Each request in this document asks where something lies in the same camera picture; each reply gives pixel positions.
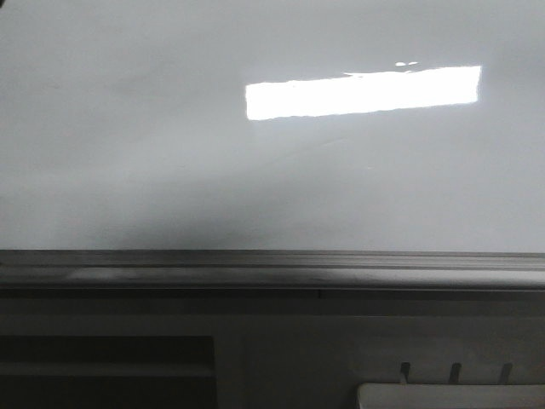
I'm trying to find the white glossy whiteboard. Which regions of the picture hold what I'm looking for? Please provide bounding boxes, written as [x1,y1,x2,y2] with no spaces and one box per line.
[1,1,544,252]

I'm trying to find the white box lower right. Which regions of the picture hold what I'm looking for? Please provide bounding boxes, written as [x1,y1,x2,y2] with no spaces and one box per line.
[358,383,544,408]

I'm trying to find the grey aluminium whiteboard frame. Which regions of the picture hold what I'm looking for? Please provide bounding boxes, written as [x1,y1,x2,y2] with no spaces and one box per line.
[1,250,544,291]

